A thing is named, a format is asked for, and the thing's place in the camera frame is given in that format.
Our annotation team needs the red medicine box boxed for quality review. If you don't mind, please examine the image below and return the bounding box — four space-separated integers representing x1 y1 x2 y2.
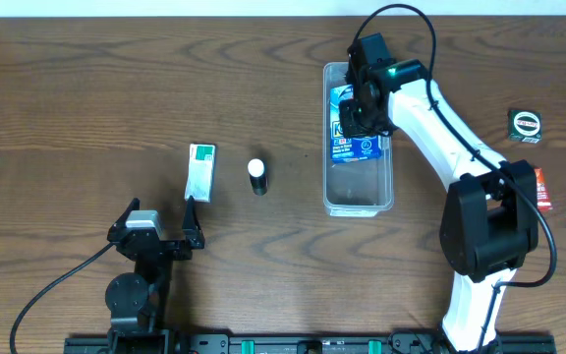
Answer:
534 167 553 212

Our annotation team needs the dark green round-logo box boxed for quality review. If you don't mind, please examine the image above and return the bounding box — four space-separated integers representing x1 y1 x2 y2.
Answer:
507 109 542 144

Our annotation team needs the black mounting rail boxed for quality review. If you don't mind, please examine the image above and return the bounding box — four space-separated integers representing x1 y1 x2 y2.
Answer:
63 332 558 354

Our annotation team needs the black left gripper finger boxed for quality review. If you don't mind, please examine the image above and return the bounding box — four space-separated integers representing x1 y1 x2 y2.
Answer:
107 198 141 242
182 197 205 249

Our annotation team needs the blue Kool Fever box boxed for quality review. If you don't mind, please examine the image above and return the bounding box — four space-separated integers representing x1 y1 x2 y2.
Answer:
328 85 383 163

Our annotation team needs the clear plastic container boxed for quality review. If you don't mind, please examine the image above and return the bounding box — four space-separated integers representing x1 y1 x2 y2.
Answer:
322 62 394 217

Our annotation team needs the dark bottle white cap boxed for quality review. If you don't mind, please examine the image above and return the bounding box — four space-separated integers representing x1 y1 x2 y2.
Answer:
248 158 267 196

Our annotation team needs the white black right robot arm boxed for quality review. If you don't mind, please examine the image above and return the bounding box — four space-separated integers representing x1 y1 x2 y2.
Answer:
338 33 538 353

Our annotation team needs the white green medicine box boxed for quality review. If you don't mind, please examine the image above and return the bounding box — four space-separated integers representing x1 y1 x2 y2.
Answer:
185 144 216 203

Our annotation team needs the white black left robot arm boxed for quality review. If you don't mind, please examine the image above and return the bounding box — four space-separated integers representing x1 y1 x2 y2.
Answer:
105 198 205 353

